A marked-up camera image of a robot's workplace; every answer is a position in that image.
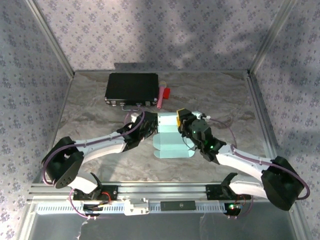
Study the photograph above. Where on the light blue paper box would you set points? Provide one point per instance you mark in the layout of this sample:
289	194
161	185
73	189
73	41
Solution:
170	147

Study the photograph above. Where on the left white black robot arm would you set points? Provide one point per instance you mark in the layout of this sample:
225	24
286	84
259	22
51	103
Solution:
65	165

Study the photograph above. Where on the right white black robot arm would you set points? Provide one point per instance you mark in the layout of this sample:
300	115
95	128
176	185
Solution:
282	185

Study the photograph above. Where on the small black rectangular box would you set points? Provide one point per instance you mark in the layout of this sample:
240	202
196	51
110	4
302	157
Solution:
177	205

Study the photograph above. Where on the red block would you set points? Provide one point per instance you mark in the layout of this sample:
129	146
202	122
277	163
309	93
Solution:
166	93

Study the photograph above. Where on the black briefcase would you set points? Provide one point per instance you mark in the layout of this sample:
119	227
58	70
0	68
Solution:
132	87

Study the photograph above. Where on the white plastic connector piece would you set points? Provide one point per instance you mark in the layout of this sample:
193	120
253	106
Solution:
135	210

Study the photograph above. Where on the right black controller board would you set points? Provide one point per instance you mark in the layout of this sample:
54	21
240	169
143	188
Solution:
233	211

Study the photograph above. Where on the black controller board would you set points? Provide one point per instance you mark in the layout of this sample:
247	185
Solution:
233	211
91	207

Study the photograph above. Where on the left black controller board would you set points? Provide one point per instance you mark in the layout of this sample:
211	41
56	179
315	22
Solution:
91	207

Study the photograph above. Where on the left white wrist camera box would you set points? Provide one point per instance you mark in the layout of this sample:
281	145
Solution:
135	117

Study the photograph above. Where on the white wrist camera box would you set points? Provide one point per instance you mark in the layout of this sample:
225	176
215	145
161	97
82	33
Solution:
202	116
135	117

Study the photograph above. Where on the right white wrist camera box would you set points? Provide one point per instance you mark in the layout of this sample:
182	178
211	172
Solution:
202	116

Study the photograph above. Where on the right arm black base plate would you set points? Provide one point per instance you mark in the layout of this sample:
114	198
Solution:
212	192

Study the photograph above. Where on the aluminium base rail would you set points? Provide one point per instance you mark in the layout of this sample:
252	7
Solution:
162	190

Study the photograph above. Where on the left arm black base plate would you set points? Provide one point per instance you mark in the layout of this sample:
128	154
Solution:
112	192

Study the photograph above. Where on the aluminium side rail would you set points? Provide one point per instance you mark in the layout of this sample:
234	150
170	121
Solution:
68	88
257	100

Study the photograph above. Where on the aluminium frame post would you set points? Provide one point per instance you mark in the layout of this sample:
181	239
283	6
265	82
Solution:
50	37
272	37

